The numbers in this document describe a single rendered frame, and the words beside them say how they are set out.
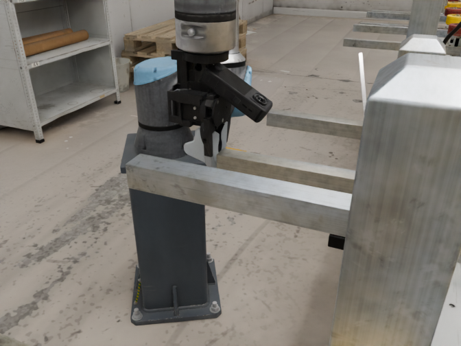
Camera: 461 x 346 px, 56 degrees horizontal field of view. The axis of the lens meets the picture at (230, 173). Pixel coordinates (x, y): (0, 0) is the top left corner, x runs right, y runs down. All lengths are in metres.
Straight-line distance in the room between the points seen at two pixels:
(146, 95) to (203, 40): 0.64
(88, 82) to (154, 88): 2.66
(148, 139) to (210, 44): 0.70
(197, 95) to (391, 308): 0.54
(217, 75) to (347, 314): 0.53
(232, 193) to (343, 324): 0.27
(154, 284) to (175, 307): 0.11
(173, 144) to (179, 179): 0.85
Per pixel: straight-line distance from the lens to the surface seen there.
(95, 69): 3.79
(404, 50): 0.38
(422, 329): 0.18
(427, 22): 0.63
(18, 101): 3.12
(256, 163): 0.69
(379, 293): 0.17
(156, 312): 1.62
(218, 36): 0.64
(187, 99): 0.68
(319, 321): 1.63
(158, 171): 0.46
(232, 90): 0.66
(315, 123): 0.91
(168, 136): 1.29
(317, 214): 0.41
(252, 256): 1.86
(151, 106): 1.26
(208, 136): 0.67
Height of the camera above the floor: 1.17
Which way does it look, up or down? 28 degrees down
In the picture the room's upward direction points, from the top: straight up
